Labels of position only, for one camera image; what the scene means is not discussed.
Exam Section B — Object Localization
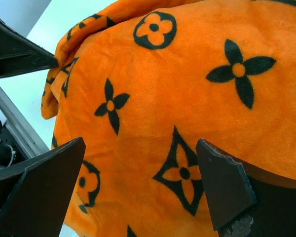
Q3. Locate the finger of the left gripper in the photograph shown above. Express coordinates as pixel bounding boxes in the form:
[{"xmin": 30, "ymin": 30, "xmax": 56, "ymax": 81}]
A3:
[{"xmin": 0, "ymin": 19, "xmax": 58, "ymax": 79}]

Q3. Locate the orange patterned pillowcase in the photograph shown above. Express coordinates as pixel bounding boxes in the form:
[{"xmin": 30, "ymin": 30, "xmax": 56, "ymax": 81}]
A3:
[{"xmin": 41, "ymin": 0, "xmax": 296, "ymax": 237}]

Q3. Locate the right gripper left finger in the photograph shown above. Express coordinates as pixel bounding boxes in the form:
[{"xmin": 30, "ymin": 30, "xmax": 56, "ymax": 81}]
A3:
[{"xmin": 0, "ymin": 137, "xmax": 85, "ymax": 237}]

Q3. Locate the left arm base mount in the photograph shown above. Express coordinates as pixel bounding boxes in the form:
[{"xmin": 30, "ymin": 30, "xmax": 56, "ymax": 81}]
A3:
[{"xmin": 0, "ymin": 121, "xmax": 17, "ymax": 169}]

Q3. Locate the aluminium front rail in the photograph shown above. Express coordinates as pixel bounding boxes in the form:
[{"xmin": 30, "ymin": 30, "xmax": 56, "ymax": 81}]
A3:
[{"xmin": 0, "ymin": 87, "xmax": 50, "ymax": 158}]

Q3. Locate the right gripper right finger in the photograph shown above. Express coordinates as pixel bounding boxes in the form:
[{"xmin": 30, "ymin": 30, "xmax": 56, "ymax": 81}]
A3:
[{"xmin": 196, "ymin": 139, "xmax": 296, "ymax": 237}]

